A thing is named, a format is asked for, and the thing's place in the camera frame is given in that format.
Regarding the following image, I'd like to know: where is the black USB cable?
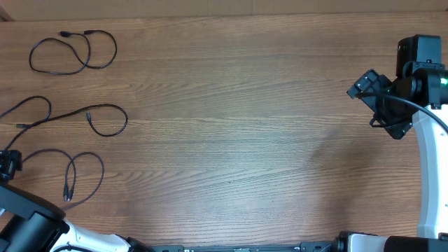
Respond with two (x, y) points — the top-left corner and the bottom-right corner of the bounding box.
(0, 95), (129, 152)
(28, 29), (118, 76)
(21, 148), (106, 211)

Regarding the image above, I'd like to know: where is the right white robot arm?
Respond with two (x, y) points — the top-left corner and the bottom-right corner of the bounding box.
(329, 34), (447, 251)

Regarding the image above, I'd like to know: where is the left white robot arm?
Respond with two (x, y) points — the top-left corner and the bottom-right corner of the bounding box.
(1, 150), (153, 252)

